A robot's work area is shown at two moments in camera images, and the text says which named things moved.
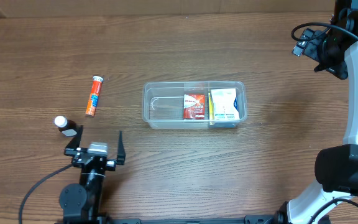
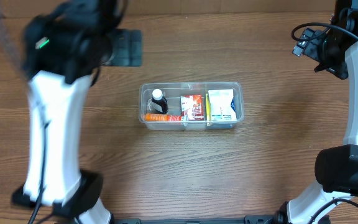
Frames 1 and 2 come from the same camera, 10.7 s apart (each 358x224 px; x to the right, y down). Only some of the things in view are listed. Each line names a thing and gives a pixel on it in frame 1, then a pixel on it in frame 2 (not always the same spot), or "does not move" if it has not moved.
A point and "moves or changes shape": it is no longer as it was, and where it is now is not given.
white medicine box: (222, 102) does not move
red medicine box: (194, 106) does not move
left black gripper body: (110, 163) -> (116, 58)
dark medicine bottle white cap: (67, 127) moves or changes shape
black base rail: (263, 219) does not move
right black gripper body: (330, 53) does not move
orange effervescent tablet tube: (93, 98) -> (163, 117)
